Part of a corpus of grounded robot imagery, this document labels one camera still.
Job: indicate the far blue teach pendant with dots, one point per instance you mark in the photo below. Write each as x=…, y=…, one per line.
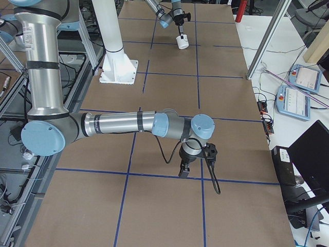
x=305, y=78

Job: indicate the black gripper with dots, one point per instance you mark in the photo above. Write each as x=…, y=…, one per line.
x=185, y=158
x=179, y=21

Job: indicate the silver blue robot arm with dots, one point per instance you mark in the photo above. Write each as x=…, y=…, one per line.
x=51, y=126
x=165, y=18

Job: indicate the black laptop computer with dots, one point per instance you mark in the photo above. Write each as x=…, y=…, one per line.
x=309, y=154

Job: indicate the blue teach pendant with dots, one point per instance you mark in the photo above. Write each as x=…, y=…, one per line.
x=305, y=78
x=293, y=103

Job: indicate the near blue teach pendant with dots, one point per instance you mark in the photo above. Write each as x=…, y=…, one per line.
x=293, y=103

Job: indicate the wooden beam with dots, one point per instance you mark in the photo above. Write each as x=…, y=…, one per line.
x=318, y=47

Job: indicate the white camera mast pillar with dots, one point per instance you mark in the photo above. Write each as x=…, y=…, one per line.
x=117, y=68

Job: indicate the black orange usb hub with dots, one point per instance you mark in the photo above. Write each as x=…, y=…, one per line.
x=267, y=120

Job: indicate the white mug with smiley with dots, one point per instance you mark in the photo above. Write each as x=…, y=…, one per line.
x=182, y=41

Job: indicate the aluminium frame post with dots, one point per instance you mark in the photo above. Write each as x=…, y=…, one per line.
x=273, y=25

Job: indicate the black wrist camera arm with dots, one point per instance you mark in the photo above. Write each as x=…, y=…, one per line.
x=210, y=152
x=187, y=16

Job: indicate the grey office chair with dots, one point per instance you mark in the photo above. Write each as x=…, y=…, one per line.
x=314, y=16

